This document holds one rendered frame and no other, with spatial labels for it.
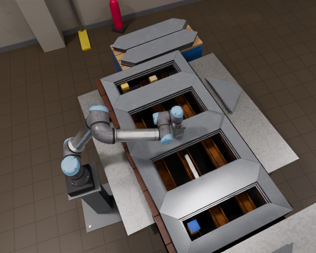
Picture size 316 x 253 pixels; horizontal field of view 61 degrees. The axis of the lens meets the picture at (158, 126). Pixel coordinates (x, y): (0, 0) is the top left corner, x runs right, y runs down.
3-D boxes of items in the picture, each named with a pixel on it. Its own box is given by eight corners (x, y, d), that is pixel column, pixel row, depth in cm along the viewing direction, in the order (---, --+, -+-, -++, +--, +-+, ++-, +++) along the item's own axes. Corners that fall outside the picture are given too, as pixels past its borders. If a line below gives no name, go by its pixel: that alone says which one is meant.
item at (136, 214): (99, 91, 250) (98, 89, 247) (155, 223, 185) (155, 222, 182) (78, 99, 247) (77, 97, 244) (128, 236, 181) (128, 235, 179)
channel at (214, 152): (162, 66, 257) (162, 62, 253) (270, 234, 174) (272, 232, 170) (155, 69, 256) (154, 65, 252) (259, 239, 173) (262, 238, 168)
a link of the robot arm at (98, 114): (60, 162, 185) (95, 120, 151) (60, 143, 193) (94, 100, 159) (77, 164, 192) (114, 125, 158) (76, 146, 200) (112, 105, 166)
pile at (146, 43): (183, 18, 274) (183, 13, 268) (202, 42, 254) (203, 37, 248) (110, 45, 261) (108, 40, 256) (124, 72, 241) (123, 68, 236)
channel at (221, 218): (142, 74, 254) (142, 70, 249) (242, 248, 171) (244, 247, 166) (134, 77, 252) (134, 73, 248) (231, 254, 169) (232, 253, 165)
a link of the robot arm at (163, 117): (154, 125, 166) (172, 122, 166) (151, 110, 172) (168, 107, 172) (155, 131, 172) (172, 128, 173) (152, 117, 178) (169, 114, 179)
